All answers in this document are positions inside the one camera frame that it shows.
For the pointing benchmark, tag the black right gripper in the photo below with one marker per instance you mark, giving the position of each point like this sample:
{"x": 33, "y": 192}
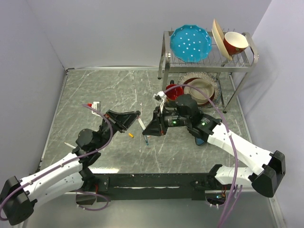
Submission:
{"x": 157, "y": 126}

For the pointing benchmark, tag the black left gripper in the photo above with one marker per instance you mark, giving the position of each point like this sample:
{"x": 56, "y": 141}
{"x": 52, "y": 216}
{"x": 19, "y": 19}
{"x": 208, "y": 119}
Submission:
{"x": 122, "y": 121}

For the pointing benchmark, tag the white pen pink tip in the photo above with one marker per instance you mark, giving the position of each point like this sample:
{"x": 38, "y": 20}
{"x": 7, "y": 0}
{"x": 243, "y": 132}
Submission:
{"x": 141, "y": 123}

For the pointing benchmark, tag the blue pen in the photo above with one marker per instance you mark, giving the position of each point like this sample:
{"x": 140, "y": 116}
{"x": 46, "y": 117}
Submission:
{"x": 147, "y": 139}

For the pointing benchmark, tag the white pen yellow tip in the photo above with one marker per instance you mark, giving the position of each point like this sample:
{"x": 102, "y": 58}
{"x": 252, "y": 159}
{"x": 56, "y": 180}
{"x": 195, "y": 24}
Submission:
{"x": 67, "y": 144}

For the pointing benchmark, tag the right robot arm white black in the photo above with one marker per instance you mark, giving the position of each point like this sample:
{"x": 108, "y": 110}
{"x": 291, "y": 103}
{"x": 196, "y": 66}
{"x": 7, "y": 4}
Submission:
{"x": 264, "y": 170}

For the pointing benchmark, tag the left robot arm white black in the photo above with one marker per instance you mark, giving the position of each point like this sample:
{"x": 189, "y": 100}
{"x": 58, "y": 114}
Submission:
{"x": 19, "y": 197}

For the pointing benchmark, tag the red mug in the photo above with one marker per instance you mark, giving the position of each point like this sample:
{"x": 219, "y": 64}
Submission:
{"x": 174, "y": 93}

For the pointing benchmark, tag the blue star shaped dish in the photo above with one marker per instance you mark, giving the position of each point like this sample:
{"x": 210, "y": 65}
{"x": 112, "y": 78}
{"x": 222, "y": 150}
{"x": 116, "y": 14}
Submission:
{"x": 199, "y": 141}

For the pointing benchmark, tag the glass patterned plate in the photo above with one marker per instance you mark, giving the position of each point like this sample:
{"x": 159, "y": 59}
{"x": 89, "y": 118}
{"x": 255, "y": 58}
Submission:
{"x": 206, "y": 82}

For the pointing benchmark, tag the beige bowl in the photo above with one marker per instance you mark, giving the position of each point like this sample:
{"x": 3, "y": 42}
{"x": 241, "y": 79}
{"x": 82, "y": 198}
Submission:
{"x": 202, "y": 91}

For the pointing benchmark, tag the metal dish rack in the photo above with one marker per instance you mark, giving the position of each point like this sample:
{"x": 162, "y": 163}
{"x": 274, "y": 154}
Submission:
{"x": 214, "y": 63}

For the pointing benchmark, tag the blue polka dot plate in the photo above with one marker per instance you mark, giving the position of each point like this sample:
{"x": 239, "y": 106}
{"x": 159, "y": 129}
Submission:
{"x": 190, "y": 43}

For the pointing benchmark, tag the cream plate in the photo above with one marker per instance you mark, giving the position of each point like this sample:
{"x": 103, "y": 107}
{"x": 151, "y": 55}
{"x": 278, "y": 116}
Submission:
{"x": 219, "y": 37}

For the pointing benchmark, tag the red white bowl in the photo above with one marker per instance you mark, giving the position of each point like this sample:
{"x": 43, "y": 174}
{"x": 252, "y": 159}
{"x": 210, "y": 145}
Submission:
{"x": 235, "y": 43}

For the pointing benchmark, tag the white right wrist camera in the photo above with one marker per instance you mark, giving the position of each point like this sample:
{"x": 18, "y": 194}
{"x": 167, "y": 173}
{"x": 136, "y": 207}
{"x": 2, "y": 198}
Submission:
{"x": 162, "y": 98}

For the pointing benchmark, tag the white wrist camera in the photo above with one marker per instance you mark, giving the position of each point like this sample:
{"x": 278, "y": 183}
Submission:
{"x": 162, "y": 98}
{"x": 96, "y": 105}

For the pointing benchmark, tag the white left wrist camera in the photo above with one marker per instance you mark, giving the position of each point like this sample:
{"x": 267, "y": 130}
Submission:
{"x": 96, "y": 105}

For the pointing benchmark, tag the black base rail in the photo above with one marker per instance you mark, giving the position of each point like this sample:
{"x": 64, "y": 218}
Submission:
{"x": 151, "y": 186}

